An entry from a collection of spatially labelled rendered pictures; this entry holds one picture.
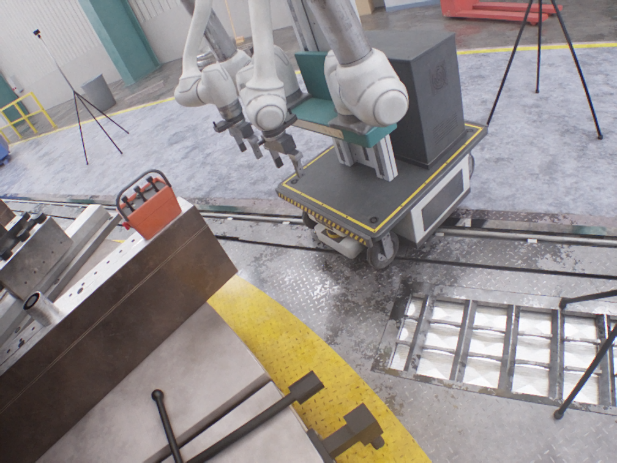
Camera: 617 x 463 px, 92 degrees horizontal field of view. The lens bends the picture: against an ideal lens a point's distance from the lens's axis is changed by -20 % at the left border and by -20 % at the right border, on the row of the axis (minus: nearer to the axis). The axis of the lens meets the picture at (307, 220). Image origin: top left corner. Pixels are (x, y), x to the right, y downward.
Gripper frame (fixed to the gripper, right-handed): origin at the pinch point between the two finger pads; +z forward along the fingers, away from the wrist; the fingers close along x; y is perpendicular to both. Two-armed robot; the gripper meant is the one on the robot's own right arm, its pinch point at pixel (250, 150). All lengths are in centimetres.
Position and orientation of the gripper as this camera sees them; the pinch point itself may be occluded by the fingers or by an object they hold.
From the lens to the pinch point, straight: 153.0
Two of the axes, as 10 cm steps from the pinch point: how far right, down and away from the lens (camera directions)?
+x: -6.1, -3.5, 7.1
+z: 3.1, 7.2, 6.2
